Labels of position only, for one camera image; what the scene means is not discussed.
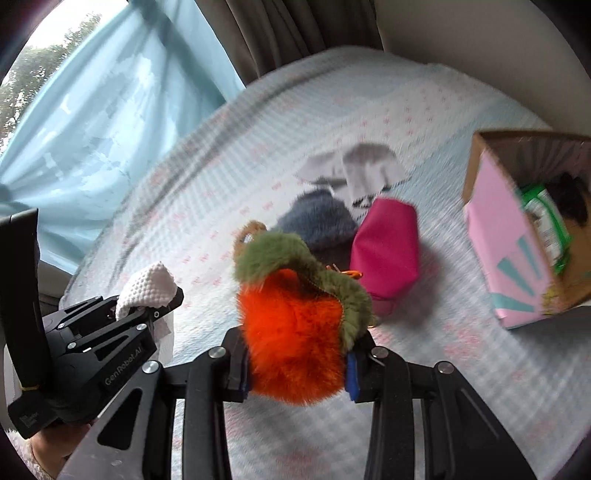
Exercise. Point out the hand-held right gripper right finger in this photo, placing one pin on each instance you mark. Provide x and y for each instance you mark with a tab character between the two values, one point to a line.
353	381

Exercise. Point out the person's left forearm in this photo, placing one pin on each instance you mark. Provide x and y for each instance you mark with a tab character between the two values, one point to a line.
51	450

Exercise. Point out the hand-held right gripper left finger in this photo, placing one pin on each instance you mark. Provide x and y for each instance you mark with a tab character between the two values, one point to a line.
241	385

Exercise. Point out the orange and green fluffy pouch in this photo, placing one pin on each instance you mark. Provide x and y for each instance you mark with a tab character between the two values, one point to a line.
293	339

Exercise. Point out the white textured cloth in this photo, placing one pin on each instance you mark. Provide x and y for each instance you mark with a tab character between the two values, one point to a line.
147	284

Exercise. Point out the pink cardboard box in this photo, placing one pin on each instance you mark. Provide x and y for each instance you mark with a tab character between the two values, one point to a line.
501	240

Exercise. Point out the white sock with grey toe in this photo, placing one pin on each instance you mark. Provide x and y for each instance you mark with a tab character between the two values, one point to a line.
321	166
369	173

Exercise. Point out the light patterned bed blanket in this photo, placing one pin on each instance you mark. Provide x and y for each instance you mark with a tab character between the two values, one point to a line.
415	378

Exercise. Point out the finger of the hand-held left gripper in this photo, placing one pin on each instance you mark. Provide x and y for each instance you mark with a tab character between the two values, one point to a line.
138	300
134	325

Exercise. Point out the orange metal clasp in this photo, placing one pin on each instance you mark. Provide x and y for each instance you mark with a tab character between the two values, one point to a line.
352	274

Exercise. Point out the magenta pouch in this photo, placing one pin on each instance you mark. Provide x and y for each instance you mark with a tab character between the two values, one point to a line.
385	251

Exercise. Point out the dark fluffy item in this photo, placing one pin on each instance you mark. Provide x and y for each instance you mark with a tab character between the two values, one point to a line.
572	196

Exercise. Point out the green and white packet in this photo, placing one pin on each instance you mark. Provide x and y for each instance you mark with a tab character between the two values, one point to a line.
547	221

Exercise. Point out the grey-blue fluffy pouch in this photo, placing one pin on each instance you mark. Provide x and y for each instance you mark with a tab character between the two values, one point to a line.
314	221

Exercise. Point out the grey-brown curtain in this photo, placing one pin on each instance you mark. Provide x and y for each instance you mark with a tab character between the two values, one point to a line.
286	32

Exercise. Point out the light blue curtain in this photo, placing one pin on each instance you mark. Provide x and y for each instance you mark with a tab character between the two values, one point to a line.
115	129

